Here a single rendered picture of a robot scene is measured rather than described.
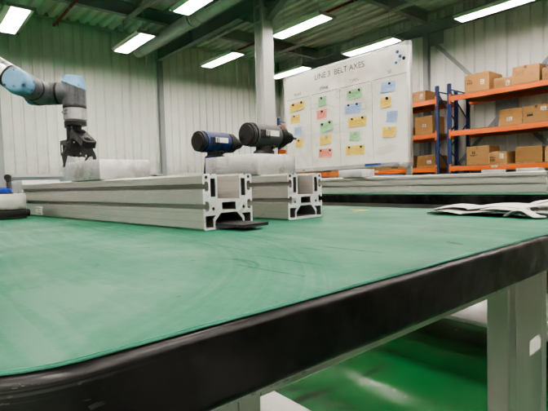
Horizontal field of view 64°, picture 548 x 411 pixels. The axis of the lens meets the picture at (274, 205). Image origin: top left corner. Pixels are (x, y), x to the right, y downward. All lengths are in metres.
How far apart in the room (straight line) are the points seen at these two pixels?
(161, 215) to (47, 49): 12.42
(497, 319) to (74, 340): 0.66
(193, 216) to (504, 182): 1.56
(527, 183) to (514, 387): 1.29
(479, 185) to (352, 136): 2.16
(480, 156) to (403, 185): 8.67
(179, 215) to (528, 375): 0.62
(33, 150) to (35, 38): 2.79
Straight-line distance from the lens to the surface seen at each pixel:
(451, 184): 2.14
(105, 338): 0.22
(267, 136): 1.10
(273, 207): 0.81
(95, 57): 13.42
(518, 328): 0.81
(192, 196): 0.68
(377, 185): 2.34
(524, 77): 10.59
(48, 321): 0.26
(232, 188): 0.71
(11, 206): 1.21
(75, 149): 1.62
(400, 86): 3.82
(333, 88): 4.28
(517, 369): 0.83
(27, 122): 12.62
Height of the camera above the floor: 0.85
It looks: 3 degrees down
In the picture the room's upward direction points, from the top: 2 degrees counter-clockwise
